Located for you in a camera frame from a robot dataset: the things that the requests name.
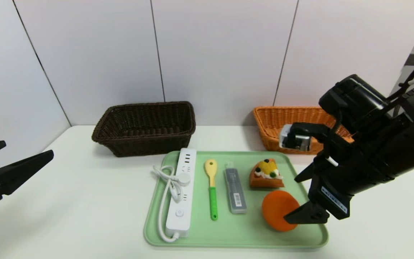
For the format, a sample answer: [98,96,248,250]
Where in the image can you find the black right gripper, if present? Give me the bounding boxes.
[283,140,398,224]

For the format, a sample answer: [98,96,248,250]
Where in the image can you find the orange fruit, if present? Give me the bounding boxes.
[262,190,301,232]

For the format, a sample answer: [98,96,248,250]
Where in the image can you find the toy cake slice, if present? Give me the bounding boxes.
[249,159,285,189]

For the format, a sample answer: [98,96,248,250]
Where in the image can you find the grey translucent compass case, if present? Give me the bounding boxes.
[224,162,247,214]

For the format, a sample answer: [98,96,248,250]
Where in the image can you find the yellow spoon with green handle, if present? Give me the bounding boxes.
[204,159,219,221]

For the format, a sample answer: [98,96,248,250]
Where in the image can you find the orange wicker basket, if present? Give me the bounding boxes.
[253,106,355,155]

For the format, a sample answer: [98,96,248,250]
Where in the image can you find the dark brown wicker basket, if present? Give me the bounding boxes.
[92,101,196,157]

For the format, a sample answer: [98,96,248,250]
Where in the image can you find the light green plastic tray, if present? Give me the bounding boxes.
[143,150,329,249]

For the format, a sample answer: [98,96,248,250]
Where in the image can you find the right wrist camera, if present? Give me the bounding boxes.
[280,124,312,151]

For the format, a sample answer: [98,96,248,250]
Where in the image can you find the white power strip cord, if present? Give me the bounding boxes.
[152,165,191,243]

